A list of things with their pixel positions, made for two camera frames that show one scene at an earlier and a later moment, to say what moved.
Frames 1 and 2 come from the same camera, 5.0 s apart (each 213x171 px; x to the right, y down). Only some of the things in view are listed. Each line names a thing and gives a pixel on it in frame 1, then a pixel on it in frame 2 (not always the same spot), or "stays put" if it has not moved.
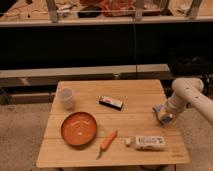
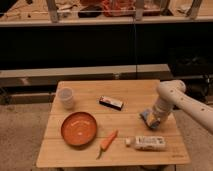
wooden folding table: x=97 y=123 stays put
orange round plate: x=78 y=128 stays put
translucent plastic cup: x=66 y=96 stays put
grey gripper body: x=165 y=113 -> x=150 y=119
